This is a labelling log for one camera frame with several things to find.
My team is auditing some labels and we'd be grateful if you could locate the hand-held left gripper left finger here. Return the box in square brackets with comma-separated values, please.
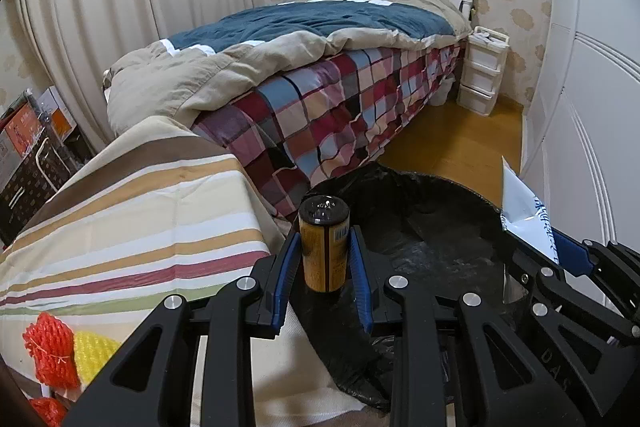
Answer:
[65, 232, 303, 427]

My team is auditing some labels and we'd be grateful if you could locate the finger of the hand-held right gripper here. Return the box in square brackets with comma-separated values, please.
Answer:
[554, 231, 640, 343]
[498, 217, 567, 308]

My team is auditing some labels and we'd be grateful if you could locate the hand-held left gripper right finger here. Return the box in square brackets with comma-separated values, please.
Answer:
[349, 227, 587, 427]

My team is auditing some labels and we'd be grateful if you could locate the yellow drink can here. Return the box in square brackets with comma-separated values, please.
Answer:
[298, 194, 351, 294]

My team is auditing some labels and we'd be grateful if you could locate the white blue plastic packet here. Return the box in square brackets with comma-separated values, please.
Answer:
[500, 155, 568, 265]

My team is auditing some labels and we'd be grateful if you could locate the black trash bag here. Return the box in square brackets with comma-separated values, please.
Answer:
[290, 163, 531, 413]

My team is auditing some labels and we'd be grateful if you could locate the striped tablecloth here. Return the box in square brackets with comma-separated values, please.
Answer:
[0, 116, 391, 427]

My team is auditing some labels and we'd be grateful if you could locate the plaid bedsheet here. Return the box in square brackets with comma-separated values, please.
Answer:
[192, 39, 463, 220]

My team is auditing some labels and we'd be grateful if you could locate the white wardrobe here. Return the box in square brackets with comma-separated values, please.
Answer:
[520, 0, 640, 258]

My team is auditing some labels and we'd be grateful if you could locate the white bin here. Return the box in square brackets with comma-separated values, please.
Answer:
[430, 77, 457, 108]

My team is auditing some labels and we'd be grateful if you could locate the white plastic drawer unit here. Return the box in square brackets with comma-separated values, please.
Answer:
[456, 26, 511, 116]

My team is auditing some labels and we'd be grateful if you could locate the yellow foam net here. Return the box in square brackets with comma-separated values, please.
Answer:
[74, 329, 122, 384]

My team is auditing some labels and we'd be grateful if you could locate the beige blue duvet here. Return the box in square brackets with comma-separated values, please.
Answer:
[102, 0, 473, 140]

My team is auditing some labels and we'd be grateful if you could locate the red foam net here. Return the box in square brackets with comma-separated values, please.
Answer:
[22, 312, 81, 390]
[29, 397, 68, 427]

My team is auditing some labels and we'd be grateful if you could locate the brown patterned storage bag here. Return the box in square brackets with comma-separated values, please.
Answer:
[0, 137, 76, 243]

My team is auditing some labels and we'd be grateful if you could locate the orange white cardboard box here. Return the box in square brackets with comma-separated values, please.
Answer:
[37, 86, 78, 142]

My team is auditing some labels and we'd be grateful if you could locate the red printed cardboard box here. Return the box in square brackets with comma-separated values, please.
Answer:
[0, 102, 43, 188]

